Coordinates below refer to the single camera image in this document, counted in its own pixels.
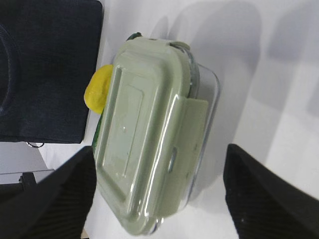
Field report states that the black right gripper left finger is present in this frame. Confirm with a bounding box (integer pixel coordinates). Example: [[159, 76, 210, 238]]
[[0, 146, 97, 239]]

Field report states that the glass container with green lid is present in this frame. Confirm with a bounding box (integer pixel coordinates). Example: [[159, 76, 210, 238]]
[[94, 37, 220, 236]]

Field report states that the dark blue insulated lunch bag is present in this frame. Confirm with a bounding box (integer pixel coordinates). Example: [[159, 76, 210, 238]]
[[0, 0, 103, 144]]

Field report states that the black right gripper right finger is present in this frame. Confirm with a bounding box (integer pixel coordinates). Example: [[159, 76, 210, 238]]
[[223, 144, 319, 239]]

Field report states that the yellow lemon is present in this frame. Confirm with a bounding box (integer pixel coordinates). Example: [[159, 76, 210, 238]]
[[84, 64, 113, 115]]

